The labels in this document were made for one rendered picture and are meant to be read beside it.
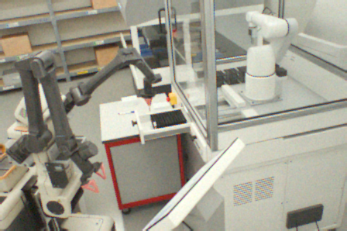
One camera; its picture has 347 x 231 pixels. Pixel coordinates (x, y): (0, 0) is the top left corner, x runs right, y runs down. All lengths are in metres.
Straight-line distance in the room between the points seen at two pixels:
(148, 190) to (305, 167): 1.23
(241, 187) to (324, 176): 0.57
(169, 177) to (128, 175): 0.33
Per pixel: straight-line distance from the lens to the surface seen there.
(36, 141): 1.52
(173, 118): 2.23
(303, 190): 2.29
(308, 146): 2.08
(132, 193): 2.71
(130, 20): 2.82
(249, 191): 2.09
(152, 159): 2.54
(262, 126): 1.84
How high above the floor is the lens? 1.96
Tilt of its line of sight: 28 degrees down
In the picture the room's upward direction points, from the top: 6 degrees counter-clockwise
